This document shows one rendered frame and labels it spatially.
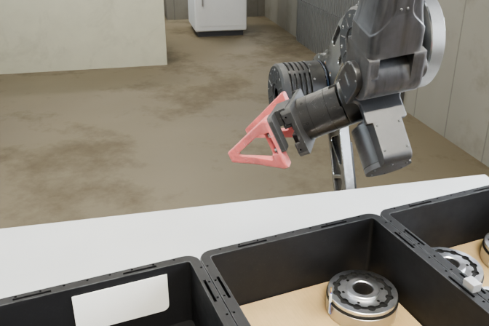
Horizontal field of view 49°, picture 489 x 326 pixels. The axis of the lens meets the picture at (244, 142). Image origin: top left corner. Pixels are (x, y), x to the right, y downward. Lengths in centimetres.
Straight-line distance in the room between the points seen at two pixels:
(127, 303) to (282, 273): 23
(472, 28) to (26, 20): 373
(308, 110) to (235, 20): 591
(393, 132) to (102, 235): 80
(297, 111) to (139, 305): 34
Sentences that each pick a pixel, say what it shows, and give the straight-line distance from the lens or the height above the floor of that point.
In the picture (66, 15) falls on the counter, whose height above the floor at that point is 51.
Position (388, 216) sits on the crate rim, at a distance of 88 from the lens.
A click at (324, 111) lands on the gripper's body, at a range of 67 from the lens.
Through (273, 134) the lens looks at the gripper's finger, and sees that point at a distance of 64.
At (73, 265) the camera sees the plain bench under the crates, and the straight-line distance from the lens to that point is 119.
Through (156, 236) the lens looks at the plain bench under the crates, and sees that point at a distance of 124.
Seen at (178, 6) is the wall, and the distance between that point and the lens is 771.
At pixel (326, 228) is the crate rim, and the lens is 83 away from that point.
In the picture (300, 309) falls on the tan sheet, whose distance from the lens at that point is 83.
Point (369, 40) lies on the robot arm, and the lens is 57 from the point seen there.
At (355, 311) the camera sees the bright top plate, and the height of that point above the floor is 86.
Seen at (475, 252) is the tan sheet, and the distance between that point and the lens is 102.
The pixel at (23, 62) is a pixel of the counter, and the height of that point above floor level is 10.
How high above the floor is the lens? 137
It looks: 23 degrees down
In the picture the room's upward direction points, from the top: straight up
